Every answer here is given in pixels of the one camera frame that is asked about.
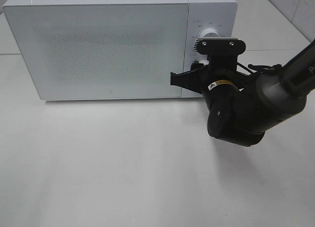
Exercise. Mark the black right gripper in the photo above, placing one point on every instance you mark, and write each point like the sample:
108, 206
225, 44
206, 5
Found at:
218, 79

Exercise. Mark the white microwave knob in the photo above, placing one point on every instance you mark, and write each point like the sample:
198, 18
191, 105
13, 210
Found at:
209, 32
204, 62

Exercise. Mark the white microwave door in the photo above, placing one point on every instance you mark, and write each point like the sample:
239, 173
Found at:
101, 51

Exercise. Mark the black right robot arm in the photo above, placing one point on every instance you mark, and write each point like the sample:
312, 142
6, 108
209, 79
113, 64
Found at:
243, 106

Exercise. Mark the white microwave oven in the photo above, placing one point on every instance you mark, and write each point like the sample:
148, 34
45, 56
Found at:
201, 14

